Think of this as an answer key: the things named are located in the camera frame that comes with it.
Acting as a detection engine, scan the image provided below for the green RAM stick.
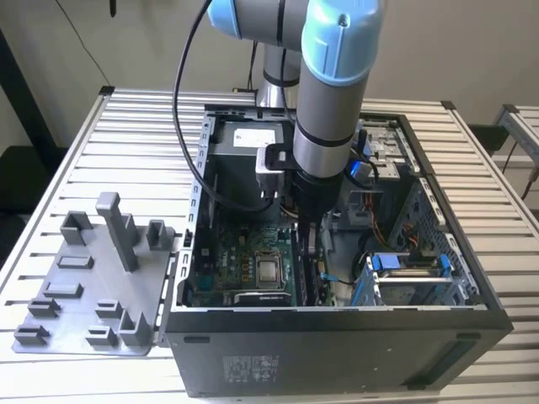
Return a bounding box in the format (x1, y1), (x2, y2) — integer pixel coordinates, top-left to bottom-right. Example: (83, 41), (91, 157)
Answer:
(303, 254), (316, 306)

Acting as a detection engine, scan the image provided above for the black RAM slot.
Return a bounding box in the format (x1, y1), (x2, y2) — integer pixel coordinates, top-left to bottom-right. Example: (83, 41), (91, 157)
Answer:
(293, 229), (304, 307)
(299, 256), (309, 307)

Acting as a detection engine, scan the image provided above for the green motherboard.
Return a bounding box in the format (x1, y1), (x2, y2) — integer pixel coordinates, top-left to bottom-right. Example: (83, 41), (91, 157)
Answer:
(187, 225), (338, 311)

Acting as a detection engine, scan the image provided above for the grey metal drive cage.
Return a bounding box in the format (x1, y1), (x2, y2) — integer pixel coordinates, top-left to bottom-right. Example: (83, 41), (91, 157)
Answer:
(336, 113), (418, 231)

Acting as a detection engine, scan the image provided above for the grey power supply unit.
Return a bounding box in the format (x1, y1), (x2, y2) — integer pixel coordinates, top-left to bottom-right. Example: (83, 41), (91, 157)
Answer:
(208, 121), (296, 224)

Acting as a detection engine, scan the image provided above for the silver CPU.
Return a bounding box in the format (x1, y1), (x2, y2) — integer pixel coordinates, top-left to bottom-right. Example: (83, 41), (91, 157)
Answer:
(257, 261), (282, 287)

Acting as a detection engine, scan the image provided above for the metal CPU socket cover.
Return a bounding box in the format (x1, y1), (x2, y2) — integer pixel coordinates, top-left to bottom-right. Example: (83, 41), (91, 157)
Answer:
(252, 251), (288, 292)

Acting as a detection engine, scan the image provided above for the hard disk in blue carrier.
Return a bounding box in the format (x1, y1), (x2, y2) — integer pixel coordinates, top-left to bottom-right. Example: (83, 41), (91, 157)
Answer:
(365, 253), (460, 309)

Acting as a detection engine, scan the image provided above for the black graphics card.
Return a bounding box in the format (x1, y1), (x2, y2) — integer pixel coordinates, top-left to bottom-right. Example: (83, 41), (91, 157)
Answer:
(226, 292), (296, 311)

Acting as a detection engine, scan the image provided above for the black case fan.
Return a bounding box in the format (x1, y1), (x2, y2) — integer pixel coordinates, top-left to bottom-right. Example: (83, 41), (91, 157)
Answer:
(193, 174), (219, 273)

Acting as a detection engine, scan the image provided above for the black open PC case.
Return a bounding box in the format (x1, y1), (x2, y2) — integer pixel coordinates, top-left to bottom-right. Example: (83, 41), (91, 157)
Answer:
(157, 100), (515, 401)

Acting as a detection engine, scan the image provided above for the slatted metal side table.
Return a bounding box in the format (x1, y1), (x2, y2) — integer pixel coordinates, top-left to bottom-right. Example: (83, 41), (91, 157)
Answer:
(492, 104), (539, 169)

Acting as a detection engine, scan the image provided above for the grey plastic parts rack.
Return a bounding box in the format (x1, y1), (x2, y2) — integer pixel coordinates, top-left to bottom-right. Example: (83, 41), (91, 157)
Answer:
(10, 191), (176, 357)

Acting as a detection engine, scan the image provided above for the black chair seat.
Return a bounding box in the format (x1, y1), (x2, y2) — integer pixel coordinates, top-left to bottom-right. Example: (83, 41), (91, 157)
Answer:
(0, 145), (67, 215)

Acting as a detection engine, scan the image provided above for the orange wire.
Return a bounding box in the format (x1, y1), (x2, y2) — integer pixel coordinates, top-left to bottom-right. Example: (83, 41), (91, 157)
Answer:
(364, 190), (391, 256)

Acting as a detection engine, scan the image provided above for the black wire bundle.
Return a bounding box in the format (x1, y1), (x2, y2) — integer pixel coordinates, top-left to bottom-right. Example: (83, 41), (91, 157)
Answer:
(355, 235), (378, 283)

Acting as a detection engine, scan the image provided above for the blue SATA connector wire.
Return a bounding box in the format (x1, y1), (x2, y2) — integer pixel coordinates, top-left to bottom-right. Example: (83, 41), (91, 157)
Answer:
(319, 272), (359, 288)

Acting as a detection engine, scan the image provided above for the thin black USB cable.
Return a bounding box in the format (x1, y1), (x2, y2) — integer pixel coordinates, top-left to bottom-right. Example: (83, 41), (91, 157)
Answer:
(232, 40), (259, 93)

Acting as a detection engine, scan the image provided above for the thick black camera cable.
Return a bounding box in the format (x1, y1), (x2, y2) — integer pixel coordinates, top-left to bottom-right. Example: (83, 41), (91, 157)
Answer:
(173, 0), (277, 213)

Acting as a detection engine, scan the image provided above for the black slanted post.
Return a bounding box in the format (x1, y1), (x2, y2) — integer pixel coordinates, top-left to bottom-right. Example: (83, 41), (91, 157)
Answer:
(0, 29), (58, 148)

